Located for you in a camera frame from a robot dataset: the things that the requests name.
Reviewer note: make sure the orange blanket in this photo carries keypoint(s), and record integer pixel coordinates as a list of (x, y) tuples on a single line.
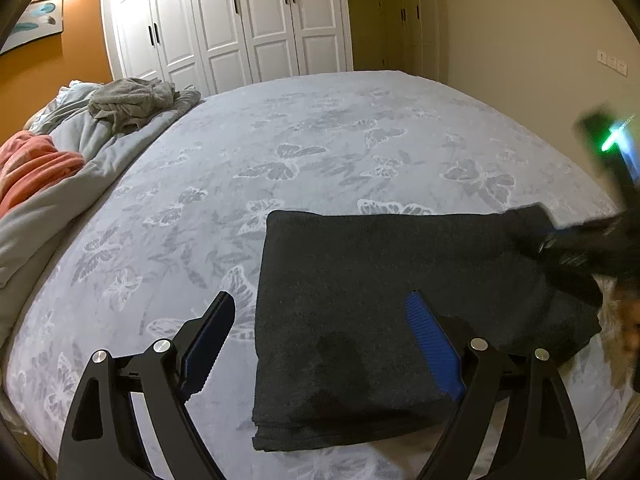
[(35, 160)]

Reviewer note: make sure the bed with butterfly sheet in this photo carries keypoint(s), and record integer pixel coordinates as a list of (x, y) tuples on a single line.
[(300, 135)]

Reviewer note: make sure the white panelled wardrobe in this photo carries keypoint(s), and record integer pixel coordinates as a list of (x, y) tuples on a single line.
[(225, 15)]

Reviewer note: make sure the framed wall picture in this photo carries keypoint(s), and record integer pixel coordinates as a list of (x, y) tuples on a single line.
[(37, 22)]

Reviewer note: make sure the cream wardrobe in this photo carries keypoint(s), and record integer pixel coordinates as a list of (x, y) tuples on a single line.
[(407, 15)]

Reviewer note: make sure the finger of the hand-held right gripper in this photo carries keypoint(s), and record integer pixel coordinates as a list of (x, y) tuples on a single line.
[(570, 270), (575, 233)]

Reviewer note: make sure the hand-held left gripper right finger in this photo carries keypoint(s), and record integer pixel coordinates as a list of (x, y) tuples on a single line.
[(435, 345)]

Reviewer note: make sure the light grey duvet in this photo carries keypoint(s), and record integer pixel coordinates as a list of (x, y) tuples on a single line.
[(100, 135)]

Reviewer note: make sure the crumpled grey garment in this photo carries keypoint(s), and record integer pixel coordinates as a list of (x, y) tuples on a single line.
[(130, 100)]

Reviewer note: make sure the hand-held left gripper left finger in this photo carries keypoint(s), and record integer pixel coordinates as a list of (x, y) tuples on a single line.
[(207, 350)]

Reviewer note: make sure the dark grey towel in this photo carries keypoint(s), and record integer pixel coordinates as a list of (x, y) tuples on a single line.
[(350, 310)]

